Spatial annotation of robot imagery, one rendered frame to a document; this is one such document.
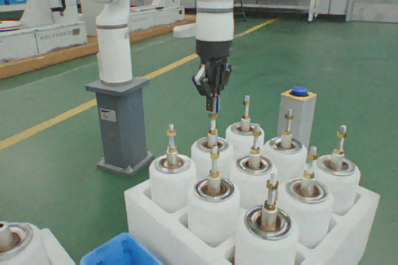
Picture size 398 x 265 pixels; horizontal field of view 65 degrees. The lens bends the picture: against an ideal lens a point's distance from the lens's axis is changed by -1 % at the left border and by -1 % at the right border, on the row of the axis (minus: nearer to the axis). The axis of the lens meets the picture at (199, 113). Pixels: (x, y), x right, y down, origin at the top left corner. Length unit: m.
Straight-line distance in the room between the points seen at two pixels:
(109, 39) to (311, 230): 0.71
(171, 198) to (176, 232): 0.08
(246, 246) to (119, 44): 0.67
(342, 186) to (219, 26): 0.38
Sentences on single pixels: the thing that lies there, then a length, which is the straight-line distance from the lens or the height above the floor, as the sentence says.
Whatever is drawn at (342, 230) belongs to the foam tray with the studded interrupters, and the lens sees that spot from 0.66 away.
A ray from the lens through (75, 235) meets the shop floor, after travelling 0.92.
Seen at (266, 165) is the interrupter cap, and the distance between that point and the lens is 0.66.
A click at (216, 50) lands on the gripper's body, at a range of 0.61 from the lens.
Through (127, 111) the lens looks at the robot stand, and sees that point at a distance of 1.00.
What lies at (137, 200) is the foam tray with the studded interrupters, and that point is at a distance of 0.69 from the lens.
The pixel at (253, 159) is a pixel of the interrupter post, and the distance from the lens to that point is 0.64.
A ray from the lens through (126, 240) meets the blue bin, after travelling 0.72.
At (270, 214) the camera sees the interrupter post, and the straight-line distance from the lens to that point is 0.51.
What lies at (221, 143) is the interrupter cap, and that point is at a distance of 0.73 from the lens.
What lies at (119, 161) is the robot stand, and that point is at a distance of 1.08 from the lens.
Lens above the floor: 0.60
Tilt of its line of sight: 23 degrees down
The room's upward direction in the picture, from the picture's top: straight up
